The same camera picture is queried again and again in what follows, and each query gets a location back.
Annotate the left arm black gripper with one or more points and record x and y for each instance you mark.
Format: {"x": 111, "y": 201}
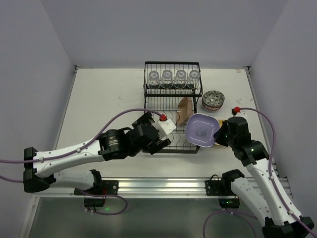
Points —
{"x": 153, "y": 144}

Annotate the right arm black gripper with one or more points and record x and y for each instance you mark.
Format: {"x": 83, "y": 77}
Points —
{"x": 221, "y": 135}

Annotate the yellow square panda plate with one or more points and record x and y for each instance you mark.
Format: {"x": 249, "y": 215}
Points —
{"x": 221, "y": 134}

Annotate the purple square plate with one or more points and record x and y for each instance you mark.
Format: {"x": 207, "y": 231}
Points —
{"x": 200, "y": 130}

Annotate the black white leaf bowl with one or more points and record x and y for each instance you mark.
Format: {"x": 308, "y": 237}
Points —
{"x": 213, "y": 98}

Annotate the brown square plate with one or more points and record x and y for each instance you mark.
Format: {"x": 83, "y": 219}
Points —
{"x": 184, "y": 111}

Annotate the clear drinking glass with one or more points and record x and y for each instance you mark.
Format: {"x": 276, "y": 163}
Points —
{"x": 180, "y": 79}
{"x": 193, "y": 78}
{"x": 153, "y": 81}
{"x": 166, "y": 79}

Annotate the blue patterned bowl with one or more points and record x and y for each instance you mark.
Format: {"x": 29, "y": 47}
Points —
{"x": 211, "y": 108}

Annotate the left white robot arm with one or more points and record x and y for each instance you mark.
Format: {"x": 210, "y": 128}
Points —
{"x": 45, "y": 169}

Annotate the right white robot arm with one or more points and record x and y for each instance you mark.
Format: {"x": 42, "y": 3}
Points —
{"x": 271, "y": 205}

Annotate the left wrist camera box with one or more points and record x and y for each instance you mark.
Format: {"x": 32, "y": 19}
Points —
{"x": 164, "y": 127}

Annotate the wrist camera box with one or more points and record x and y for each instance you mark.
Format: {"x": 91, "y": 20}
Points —
{"x": 238, "y": 112}
{"x": 164, "y": 127}

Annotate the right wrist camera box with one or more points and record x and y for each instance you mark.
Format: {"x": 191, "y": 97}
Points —
{"x": 238, "y": 112}

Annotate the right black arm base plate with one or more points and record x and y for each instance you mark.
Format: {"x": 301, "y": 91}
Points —
{"x": 215, "y": 187}

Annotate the black wire dish rack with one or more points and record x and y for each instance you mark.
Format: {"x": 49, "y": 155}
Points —
{"x": 165, "y": 101}

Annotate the aluminium mounting rail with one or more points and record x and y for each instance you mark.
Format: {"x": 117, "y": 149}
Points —
{"x": 151, "y": 188}

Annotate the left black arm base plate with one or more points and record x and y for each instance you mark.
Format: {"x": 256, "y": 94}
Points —
{"x": 109, "y": 187}

